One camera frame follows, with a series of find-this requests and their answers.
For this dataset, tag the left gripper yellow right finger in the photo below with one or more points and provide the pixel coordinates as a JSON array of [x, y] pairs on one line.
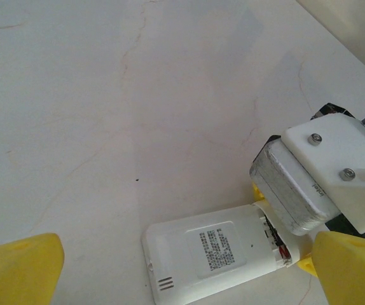
[[354, 273]]

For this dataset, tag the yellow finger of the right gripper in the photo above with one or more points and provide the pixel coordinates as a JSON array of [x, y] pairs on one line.
[[257, 191], [306, 267]]

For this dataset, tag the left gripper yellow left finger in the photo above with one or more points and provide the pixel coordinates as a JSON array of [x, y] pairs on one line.
[[17, 273]]

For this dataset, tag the white remote control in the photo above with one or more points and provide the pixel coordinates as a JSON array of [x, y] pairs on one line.
[[182, 254]]

